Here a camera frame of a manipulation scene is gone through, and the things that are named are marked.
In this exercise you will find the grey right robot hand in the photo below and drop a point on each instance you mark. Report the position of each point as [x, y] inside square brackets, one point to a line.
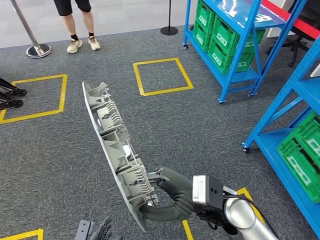
[177, 184]

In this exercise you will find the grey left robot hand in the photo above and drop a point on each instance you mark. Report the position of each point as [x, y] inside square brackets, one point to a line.
[103, 230]

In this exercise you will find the silver wheel hubcap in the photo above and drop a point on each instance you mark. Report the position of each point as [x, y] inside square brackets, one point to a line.
[112, 142]

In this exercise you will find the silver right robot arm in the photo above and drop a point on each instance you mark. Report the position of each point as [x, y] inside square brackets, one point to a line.
[240, 215]

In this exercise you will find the blue metal shelf rack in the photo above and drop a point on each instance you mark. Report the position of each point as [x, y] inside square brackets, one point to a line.
[282, 95]
[225, 84]

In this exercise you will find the black tripod legs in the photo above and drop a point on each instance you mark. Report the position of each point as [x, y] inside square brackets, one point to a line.
[12, 91]

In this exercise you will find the person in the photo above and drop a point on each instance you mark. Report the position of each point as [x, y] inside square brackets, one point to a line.
[69, 26]

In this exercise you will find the red barrier belt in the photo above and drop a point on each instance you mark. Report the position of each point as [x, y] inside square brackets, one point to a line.
[300, 24]

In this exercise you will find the black office chair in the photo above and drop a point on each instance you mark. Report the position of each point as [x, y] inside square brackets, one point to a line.
[309, 16]

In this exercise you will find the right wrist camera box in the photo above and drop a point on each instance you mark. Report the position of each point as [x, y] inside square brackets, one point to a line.
[207, 190]

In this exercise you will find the black barrier post with base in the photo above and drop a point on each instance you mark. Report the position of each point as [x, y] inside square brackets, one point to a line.
[169, 30]

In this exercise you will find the chrome barrier post with base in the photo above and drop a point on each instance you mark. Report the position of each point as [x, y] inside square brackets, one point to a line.
[38, 50]

